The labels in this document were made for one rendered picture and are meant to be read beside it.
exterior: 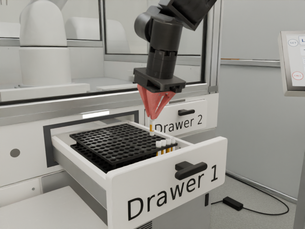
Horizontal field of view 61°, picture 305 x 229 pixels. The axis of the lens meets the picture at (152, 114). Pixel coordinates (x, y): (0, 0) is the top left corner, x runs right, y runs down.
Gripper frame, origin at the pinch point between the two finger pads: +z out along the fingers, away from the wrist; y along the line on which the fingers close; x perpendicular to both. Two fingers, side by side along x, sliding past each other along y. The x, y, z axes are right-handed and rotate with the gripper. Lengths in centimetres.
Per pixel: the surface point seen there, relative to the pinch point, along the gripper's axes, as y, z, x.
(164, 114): -18.0, 12.1, 21.1
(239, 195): -33, 109, 134
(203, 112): -17.6, 14.4, 40.7
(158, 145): 3.1, 6.4, 0.6
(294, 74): -5, -3, 76
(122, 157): 3.2, 6.9, -8.7
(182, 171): 16.0, 2.4, -5.2
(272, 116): -41, 48, 157
